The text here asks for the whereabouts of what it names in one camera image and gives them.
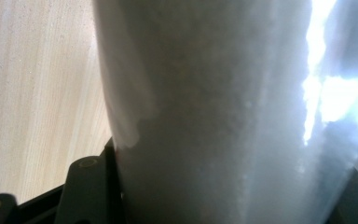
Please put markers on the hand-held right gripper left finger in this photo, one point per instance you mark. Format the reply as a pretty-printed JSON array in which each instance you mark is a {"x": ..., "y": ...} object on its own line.
[{"x": 113, "y": 186}]

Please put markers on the white and red sugar bag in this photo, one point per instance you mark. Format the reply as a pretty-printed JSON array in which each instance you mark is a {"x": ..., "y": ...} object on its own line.
[{"x": 199, "y": 109}]

